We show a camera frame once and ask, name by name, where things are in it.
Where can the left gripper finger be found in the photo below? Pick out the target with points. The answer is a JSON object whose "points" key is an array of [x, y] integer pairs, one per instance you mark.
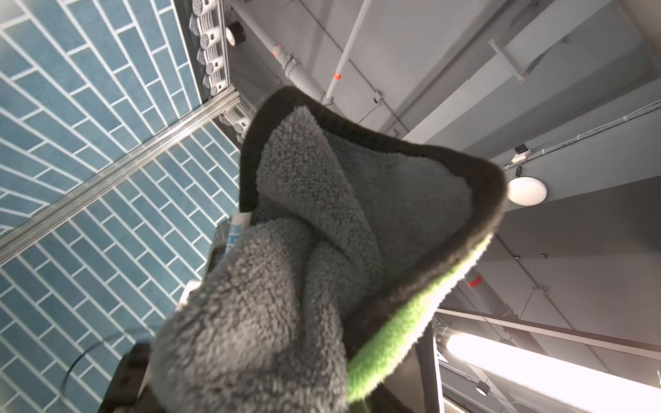
{"points": [[130, 388]]}

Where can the green grey microfibre cloth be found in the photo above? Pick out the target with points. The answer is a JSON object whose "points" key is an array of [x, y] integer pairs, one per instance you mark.
{"points": [[355, 238]]}

